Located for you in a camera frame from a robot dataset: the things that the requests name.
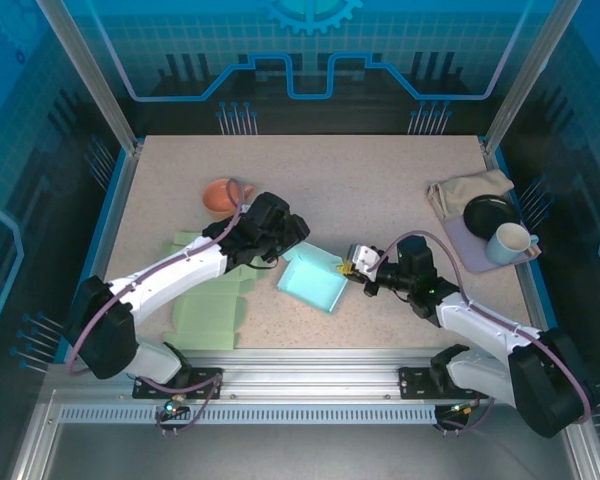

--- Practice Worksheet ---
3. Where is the light blue paper box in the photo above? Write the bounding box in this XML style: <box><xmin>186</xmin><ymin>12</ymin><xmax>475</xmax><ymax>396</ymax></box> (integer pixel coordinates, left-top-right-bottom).
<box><xmin>276</xmin><ymin>243</ymin><xmax>350</xmax><ymax>316</ymax></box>

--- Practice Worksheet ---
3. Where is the light green paper box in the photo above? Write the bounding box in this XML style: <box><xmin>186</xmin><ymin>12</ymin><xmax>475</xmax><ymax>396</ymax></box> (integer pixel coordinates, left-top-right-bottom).
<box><xmin>162</xmin><ymin>229</ymin><xmax>254</xmax><ymax>353</ymax></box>

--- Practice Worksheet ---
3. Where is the aluminium mounting rail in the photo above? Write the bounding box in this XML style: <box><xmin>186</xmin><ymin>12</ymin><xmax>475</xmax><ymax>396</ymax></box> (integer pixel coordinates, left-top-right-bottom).
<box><xmin>44</xmin><ymin>347</ymin><xmax>581</xmax><ymax>401</ymax></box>

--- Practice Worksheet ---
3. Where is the light blue mug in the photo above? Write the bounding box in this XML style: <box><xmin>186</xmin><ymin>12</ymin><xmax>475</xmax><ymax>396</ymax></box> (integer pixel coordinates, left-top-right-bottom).
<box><xmin>485</xmin><ymin>222</ymin><xmax>541</xmax><ymax>265</ymax></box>

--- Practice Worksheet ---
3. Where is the grey metal panel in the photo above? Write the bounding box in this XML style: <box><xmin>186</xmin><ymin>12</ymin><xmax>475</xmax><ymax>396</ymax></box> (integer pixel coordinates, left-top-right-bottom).
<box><xmin>7</xmin><ymin>387</ymin><xmax>600</xmax><ymax>480</ymax></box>

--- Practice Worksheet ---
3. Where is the power connector with LED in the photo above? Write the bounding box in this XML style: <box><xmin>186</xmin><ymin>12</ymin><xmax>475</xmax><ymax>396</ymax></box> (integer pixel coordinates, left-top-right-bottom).
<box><xmin>449</xmin><ymin>399</ymin><xmax>481</xmax><ymax>419</ymax></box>
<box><xmin>162</xmin><ymin>394</ymin><xmax>189</xmax><ymax>416</ymax></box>

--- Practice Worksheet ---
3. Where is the beige cloth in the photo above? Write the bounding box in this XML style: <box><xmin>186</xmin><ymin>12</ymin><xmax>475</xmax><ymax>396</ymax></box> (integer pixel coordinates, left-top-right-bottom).
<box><xmin>426</xmin><ymin>168</ymin><xmax>515</xmax><ymax>221</ymax></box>

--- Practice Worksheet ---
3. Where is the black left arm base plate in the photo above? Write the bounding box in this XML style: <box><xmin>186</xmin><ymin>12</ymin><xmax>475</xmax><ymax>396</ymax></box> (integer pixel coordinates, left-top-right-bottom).
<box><xmin>132</xmin><ymin>367</ymin><xmax>225</xmax><ymax>401</ymax></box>

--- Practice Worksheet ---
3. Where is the slotted cable duct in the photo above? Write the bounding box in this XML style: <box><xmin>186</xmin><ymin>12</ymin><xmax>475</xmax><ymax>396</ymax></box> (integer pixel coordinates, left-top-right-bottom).
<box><xmin>58</xmin><ymin>404</ymin><xmax>451</xmax><ymax>426</ymax></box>

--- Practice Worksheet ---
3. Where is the aluminium frame post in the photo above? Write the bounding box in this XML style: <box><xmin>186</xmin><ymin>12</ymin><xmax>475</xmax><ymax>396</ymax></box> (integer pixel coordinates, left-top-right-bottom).
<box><xmin>35</xmin><ymin>0</ymin><xmax>144</xmax><ymax>154</ymax></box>
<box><xmin>482</xmin><ymin>0</ymin><xmax>584</xmax><ymax>156</ymax></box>

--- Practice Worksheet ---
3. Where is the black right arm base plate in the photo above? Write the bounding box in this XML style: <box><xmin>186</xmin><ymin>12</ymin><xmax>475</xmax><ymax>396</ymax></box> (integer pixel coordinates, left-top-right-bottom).
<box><xmin>398</xmin><ymin>366</ymin><xmax>489</xmax><ymax>401</ymax></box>

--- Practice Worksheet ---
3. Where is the orange ceramic cup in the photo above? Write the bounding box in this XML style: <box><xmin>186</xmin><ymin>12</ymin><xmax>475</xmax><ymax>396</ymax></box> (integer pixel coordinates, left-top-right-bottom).
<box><xmin>201</xmin><ymin>178</ymin><xmax>255</xmax><ymax>220</ymax></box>

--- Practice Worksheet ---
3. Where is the black plate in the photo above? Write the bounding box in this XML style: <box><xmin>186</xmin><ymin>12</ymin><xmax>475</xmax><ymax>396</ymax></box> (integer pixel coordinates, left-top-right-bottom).
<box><xmin>462</xmin><ymin>193</ymin><xmax>524</xmax><ymax>241</ymax></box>

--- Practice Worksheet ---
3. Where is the lavender mat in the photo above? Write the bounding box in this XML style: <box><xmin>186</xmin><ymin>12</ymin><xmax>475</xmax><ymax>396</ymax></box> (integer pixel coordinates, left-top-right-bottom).
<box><xmin>442</xmin><ymin>215</ymin><xmax>544</xmax><ymax>275</ymax></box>

